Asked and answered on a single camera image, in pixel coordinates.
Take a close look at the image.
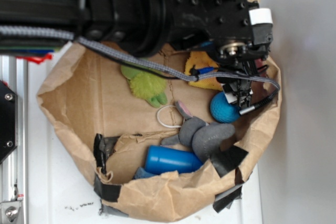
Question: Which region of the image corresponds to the blue plastic bottle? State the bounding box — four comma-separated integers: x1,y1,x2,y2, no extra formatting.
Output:
144,145,203,175

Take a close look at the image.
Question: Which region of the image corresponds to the grey plush elephant toy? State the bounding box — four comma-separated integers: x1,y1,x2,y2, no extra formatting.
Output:
161,101,235,162

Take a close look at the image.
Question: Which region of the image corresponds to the white plastic tray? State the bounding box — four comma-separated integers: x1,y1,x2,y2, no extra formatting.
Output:
17,44,263,224

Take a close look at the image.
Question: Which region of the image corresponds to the aluminium frame rail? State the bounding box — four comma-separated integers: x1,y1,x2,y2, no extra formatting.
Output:
1,56,28,223

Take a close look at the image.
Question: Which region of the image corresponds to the blue dimpled ball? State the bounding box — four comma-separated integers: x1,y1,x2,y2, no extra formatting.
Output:
210,92,240,123

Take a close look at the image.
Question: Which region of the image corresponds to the blue sponge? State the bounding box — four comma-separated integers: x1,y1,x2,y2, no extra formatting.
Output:
133,167,155,179

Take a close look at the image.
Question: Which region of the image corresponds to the yellow cloth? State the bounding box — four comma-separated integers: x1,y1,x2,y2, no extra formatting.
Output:
184,51,222,91

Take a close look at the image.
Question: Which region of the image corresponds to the white rubber band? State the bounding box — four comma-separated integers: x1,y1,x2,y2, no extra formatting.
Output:
156,104,184,129

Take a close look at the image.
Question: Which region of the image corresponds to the grey braided cable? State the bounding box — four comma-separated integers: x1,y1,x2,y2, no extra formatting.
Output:
0,24,281,116

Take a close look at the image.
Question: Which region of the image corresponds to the green plush toy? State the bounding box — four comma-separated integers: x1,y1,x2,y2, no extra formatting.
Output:
121,66,167,108

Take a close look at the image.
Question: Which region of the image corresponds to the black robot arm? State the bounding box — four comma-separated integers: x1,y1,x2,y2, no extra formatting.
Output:
1,0,275,113

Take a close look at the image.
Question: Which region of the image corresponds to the brown paper bag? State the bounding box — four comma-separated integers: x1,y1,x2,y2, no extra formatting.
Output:
37,44,282,222

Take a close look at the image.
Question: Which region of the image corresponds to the black mounting plate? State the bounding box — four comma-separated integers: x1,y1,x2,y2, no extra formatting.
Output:
0,80,18,164

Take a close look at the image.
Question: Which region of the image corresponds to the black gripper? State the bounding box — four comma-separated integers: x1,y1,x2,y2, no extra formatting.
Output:
169,0,273,109

